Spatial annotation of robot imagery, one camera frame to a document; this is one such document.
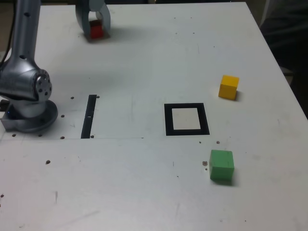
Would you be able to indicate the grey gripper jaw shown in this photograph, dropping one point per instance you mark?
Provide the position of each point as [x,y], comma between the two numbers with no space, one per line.
[106,16]
[81,19]

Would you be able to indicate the person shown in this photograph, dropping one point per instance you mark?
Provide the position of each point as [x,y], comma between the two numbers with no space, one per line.
[284,29]

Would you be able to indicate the green cube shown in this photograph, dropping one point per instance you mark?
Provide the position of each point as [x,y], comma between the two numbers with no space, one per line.
[221,166]

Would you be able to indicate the yellow cube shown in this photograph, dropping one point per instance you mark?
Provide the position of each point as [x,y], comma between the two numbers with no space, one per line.
[227,89]

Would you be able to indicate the red cube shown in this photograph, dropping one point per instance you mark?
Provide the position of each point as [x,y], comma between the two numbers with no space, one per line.
[96,31]

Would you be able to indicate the black tape square outline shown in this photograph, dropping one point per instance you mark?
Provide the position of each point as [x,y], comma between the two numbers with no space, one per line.
[168,120]

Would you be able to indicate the black tape strip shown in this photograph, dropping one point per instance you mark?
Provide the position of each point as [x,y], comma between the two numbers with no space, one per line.
[87,120]

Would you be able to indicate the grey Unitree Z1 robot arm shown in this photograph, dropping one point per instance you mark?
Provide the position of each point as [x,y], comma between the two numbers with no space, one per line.
[24,72]

